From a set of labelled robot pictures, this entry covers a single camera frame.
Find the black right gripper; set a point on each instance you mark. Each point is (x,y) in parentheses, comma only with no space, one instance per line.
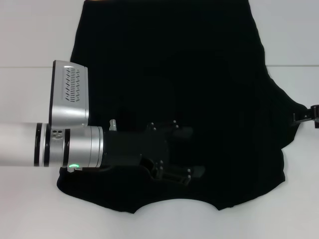
(317,123)

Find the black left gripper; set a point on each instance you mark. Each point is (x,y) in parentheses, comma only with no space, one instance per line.
(129,147)

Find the black t-shirt with FREE print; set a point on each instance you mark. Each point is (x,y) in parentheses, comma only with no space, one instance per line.
(199,62)

